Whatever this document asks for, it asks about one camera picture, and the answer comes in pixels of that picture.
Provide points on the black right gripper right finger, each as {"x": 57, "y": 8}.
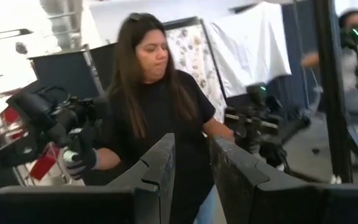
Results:
{"x": 238, "y": 186}

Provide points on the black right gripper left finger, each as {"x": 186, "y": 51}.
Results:
{"x": 154, "y": 186}

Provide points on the person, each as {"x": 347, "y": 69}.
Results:
{"x": 166, "y": 118}
{"x": 350, "y": 62}

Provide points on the red plastic piece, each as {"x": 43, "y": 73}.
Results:
{"x": 9, "y": 115}
{"x": 43, "y": 163}

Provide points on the white cloth sheet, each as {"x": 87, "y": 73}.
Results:
{"x": 250, "y": 46}

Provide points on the dark partition panel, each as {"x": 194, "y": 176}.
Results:
{"x": 67, "y": 71}

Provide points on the dark blue curtain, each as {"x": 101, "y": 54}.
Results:
{"x": 300, "y": 46}

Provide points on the patterned panel black frame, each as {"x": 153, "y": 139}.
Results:
{"x": 194, "y": 62}

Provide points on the black vertical post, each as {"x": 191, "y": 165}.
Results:
{"x": 331, "y": 93}

